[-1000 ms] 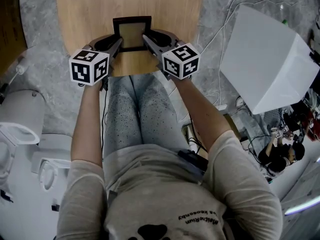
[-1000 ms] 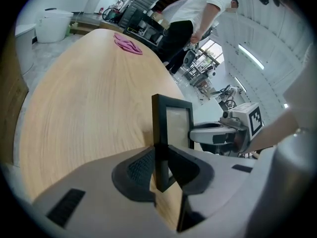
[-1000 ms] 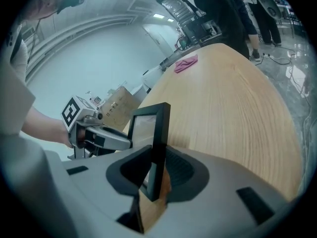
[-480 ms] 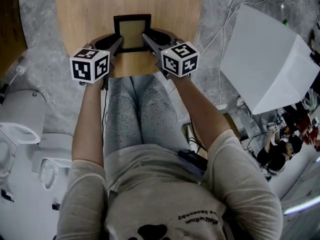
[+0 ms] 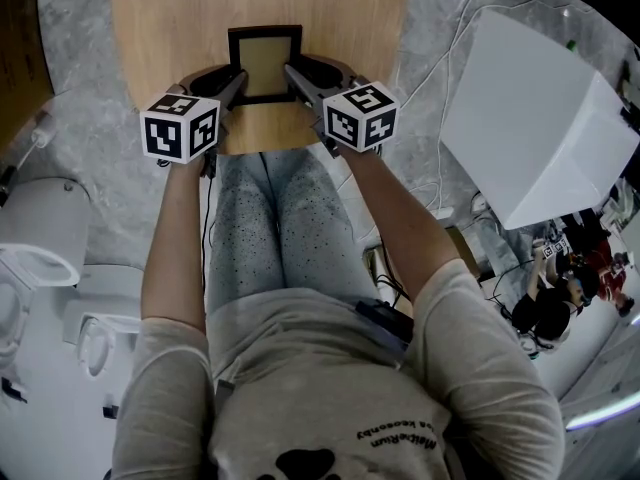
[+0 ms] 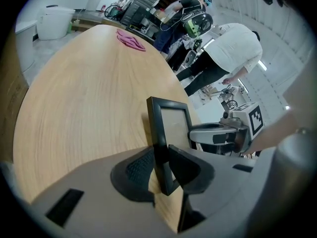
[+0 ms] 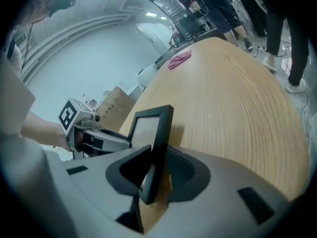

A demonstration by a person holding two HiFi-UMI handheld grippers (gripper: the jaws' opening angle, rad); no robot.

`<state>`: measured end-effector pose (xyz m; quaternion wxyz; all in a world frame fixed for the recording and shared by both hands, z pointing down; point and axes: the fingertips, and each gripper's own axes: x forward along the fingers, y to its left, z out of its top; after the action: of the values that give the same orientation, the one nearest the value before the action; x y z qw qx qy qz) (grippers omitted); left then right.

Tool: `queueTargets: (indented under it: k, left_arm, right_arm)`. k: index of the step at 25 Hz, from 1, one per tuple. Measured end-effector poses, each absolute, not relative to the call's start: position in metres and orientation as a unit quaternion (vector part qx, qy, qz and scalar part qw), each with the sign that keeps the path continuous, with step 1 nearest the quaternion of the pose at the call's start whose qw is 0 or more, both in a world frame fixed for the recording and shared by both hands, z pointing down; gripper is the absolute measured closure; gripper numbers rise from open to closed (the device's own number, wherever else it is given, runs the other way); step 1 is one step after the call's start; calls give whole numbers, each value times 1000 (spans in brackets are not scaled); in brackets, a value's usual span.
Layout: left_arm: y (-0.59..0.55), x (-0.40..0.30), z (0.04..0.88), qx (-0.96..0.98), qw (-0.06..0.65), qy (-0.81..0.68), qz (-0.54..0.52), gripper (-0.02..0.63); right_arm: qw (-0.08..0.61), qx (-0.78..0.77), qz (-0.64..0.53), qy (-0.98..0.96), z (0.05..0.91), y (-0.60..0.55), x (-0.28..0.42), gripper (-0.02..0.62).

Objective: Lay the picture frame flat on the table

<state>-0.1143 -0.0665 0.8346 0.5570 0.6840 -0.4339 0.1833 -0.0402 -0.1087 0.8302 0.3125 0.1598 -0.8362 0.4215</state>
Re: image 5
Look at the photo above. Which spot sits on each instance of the black waist pack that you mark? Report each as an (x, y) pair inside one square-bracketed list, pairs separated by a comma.
[(385, 318)]

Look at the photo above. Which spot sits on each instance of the white bathtub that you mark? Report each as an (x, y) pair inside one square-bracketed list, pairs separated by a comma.
[(525, 118)]

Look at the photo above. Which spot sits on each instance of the large cardboard box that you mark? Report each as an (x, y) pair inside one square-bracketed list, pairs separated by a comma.
[(20, 58)]

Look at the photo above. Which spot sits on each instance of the black picture frame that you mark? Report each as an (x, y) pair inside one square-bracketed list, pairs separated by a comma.
[(262, 63)]

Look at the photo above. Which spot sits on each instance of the black bathtub faucet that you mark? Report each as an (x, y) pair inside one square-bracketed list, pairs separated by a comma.
[(631, 120)]

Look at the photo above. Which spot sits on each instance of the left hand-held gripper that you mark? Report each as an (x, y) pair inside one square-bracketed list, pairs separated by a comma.
[(162, 135)]

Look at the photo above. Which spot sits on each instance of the white toilet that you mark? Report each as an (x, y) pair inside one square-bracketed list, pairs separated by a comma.
[(45, 218), (110, 293)]

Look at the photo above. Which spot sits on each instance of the person's beige shirt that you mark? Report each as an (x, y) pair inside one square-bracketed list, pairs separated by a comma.
[(340, 393)]

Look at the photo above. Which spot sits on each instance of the person's right forearm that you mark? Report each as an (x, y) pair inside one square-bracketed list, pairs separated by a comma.
[(395, 218)]

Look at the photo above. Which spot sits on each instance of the wooden coffee table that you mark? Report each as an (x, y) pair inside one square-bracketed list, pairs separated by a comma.
[(165, 18)]

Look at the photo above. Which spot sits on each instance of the person's grey speckled trousers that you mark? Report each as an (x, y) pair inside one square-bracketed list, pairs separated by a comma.
[(300, 228)]

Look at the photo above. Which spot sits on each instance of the person's left forearm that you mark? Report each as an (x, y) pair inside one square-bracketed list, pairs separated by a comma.
[(175, 248)]

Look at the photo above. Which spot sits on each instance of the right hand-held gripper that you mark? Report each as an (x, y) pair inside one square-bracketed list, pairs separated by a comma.
[(360, 118)]

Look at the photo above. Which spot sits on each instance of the white toilet brush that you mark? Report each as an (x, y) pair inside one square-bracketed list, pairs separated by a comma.
[(42, 130)]

